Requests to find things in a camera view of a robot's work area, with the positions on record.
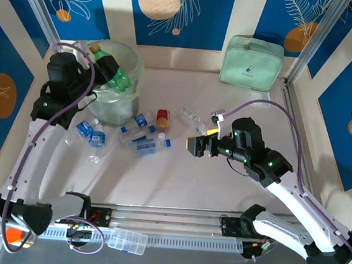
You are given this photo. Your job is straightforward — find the green soda bottle yellow cap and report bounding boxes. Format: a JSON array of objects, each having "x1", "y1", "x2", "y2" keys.
[{"x1": 86, "y1": 44, "x2": 135, "y2": 93}]

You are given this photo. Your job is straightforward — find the clear bottle white cap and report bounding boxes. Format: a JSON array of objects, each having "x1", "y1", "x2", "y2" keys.
[{"x1": 155, "y1": 132, "x2": 166, "y2": 152}]

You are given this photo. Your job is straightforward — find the red yellow label bottle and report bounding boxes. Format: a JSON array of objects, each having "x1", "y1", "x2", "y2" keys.
[{"x1": 155, "y1": 108, "x2": 171, "y2": 131}]

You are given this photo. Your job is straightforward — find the clear bottle blue stripe label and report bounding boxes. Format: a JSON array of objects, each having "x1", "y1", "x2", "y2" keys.
[{"x1": 119, "y1": 122, "x2": 158, "y2": 146}]

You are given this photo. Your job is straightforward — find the soda water bottle blue cap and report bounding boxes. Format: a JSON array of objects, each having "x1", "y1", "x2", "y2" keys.
[{"x1": 124, "y1": 134, "x2": 173, "y2": 161}]

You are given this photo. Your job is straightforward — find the water bottle blue label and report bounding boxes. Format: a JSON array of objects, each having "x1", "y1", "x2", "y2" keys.
[
  {"x1": 86, "y1": 123, "x2": 109, "y2": 166},
  {"x1": 64, "y1": 117, "x2": 97, "y2": 150}
]

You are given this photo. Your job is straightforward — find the clear bin with green liner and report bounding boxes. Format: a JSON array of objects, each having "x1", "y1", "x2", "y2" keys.
[{"x1": 70, "y1": 37, "x2": 148, "y2": 129}]

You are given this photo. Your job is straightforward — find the flat clear zip bag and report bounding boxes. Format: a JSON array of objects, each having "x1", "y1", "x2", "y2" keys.
[{"x1": 248, "y1": 89, "x2": 273, "y2": 109}]

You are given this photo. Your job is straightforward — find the clear bottle blue logo label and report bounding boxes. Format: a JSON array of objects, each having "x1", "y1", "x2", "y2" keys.
[{"x1": 119, "y1": 107, "x2": 156, "y2": 137}]

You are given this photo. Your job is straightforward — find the mint green zip pouch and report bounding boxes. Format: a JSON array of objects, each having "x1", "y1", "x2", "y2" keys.
[{"x1": 218, "y1": 33, "x2": 287, "y2": 93}]

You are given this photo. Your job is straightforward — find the clear plastic organizer box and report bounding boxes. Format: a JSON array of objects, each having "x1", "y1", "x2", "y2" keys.
[{"x1": 107, "y1": 226, "x2": 149, "y2": 257}]

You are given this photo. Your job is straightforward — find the jar with orange lid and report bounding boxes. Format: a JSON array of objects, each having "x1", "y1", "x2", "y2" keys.
[{"x1": 4, "y1": 227, "x2": 35, "y2": 248}]

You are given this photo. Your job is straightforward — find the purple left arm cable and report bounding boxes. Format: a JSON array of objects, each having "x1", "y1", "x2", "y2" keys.
[{"x1": 0, "y1": 39, "x2": 123, "y2": 262}]

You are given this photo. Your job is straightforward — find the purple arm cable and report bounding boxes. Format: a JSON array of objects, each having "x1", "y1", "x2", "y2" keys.
[
  {"x1": 211, "y1": 96, "x2": 352, "y2": 264},
  {"x1": 0, "y1": 39, "x2": 123, "y2": 262}
]

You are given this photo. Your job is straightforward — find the aluminium frame post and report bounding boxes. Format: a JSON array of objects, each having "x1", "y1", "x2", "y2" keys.
[
  {"x1": 287, "y1": 0, "x2": 352, "y2": 91},
  {"x1": 4, "y1": 0, "x2": 74, "y2": 71}
]

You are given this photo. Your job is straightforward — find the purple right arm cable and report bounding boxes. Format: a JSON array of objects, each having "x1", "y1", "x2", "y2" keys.
[{"x1": 211, "y1": 96, "x2": 352, "y2": 264}]

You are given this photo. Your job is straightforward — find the aluminium side rail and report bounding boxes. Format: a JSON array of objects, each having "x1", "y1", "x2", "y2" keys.
[{"x1": 269, "y1": 80, "x2": 334, "y2": 221}]

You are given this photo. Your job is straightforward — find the long aluminium base rail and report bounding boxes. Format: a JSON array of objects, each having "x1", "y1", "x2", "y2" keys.
[{"x1": 48, "y1": 192, "x2": 336, "y2": 248}]

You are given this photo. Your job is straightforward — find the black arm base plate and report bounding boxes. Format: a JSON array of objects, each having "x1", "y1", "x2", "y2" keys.
[
  {"x1": 53, "y1": 203, "x2": 114, "y2": 230},
  {"x1": 218, "y1": 215, "x2": 277, "y2": 242}
]

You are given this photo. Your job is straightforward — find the white slotted cable duct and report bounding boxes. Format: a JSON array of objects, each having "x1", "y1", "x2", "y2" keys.
[{"x1": 37, "y1": 221, "x2": 245, "y2": 258}]

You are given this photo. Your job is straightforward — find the black electronics box with wires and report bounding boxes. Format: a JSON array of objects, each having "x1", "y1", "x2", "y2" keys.
[
  {"x1": 65, "y1": 222, "x2": 95, "y2": 245},
  {"x1": 240, "y1": 238, "x2": 277, "y2": 264}
]

